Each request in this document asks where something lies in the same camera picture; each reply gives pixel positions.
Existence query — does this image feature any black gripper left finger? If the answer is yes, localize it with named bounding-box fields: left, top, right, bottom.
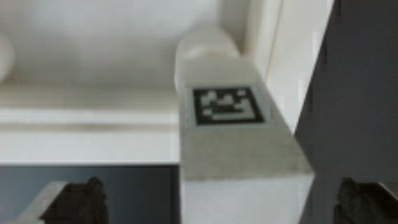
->
left=10, top=176, right=112, bottom=224

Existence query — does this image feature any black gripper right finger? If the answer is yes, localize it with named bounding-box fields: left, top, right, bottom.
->
left=332, top=177, right=398, bottom=224

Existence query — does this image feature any white leg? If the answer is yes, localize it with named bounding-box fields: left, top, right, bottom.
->
left=174, top=27, right=314, bottom=224

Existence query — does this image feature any white square table top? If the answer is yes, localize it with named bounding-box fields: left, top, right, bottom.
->
left=0, top=0, right=337, bottom=134

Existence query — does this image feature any white front fence rail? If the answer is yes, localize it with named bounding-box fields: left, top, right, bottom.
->
left=0, top=111, right=181, bottom=165

